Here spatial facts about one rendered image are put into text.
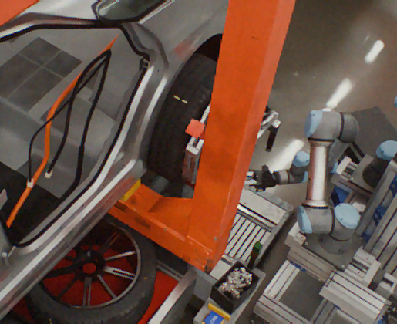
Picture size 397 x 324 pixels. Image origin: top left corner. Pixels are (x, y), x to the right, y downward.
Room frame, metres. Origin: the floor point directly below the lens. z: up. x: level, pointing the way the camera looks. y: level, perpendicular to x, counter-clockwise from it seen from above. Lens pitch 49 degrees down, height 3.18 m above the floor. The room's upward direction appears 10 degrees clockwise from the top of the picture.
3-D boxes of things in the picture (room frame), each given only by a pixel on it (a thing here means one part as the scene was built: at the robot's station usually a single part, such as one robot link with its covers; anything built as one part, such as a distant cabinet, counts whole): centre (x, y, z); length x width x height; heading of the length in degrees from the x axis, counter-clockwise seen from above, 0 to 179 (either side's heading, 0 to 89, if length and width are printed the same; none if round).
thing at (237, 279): (1.52, -0.29, 0.51); 0.20 x 0.14 x 0.13; 146
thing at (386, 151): (2.11, -0.93, 0.98); 0.13 x 0.12 x 0.14; 77
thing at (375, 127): (2.95, -1.11, 0.17); 0.43 x 0.36 x 0.34; 29
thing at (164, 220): (1.80, 0.19, 0.69); 0.52 x 0.17 x 0.35; 65
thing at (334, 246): (1.68, -0.69, 0.87); 0.15 x 0.15 x 0.10
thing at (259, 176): (1.98, -0.36, 0.80); 0.12 x 0.08 x 0.09; 110
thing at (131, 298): (1.53, 0.43, 0.39); 0.66 x 0.66 x 0.24
